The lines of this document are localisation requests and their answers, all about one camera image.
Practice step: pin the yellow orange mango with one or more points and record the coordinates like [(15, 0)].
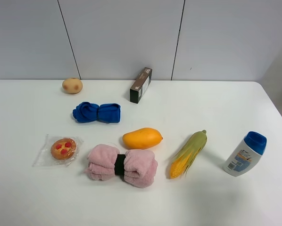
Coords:
[(142, 138)]

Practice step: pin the dark brown carton box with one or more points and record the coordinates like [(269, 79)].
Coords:
[(140, 85)]

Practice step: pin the blue rolled towel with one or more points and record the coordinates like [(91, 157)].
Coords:
[(88, 112)]

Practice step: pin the corn cob with husk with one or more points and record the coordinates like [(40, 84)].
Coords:
[(182, 161)]

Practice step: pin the white bottle blue cap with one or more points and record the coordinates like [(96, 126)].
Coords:
[(246, 155)]

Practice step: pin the pink towel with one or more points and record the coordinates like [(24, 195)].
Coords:
[(136, 167)]

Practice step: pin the brown potato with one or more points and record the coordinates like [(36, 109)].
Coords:
[(72, 85)]

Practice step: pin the wrapped fruit tart pastry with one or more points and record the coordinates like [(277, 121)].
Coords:
[(58, 151)]

